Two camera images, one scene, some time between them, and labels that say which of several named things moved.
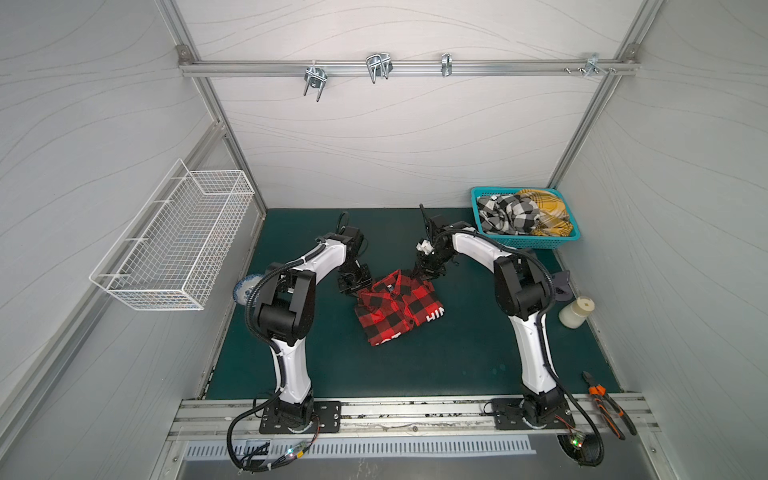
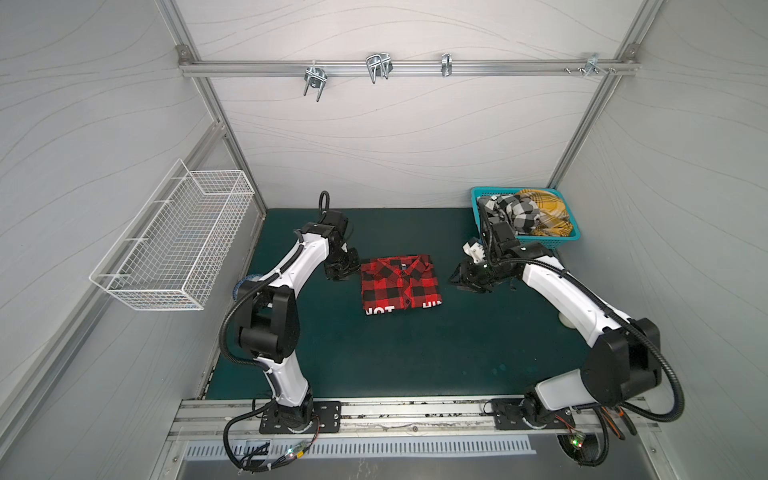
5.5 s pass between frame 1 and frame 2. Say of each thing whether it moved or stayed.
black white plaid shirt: stayed
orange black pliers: stayed
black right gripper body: moved
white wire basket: stayed
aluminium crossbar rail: stayed
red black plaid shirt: moved
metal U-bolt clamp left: stayed
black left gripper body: moved
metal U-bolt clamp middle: stayed
